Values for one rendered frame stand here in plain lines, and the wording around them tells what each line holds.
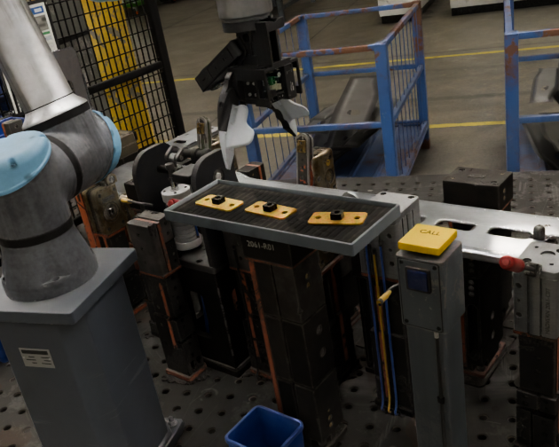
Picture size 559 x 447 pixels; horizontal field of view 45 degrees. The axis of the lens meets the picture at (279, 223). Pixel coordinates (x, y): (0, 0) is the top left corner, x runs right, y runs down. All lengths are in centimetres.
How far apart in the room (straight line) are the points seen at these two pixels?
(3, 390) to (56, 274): 64
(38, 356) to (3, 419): 47
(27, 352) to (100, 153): 34
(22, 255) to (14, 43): 33
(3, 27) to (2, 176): 25
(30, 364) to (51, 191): 29
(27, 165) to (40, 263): 15
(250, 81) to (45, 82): 37
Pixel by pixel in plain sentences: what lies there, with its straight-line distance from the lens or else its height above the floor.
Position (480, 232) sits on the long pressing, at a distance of 129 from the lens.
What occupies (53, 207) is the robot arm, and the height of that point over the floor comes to 123.
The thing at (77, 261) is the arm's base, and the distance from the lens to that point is 112.
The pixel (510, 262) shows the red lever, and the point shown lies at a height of 113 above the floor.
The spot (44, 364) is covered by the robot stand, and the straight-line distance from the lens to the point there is 116.
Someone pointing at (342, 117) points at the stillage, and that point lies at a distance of 378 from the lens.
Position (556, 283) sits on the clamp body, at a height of 104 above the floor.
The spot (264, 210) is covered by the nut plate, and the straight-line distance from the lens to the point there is 107.
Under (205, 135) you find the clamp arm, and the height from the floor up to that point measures 107.
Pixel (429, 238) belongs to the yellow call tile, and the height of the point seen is 116.
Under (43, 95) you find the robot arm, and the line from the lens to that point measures 117.
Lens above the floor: 159
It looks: 25 degrees down
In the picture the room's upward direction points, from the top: 10 degrees counter-clockwise
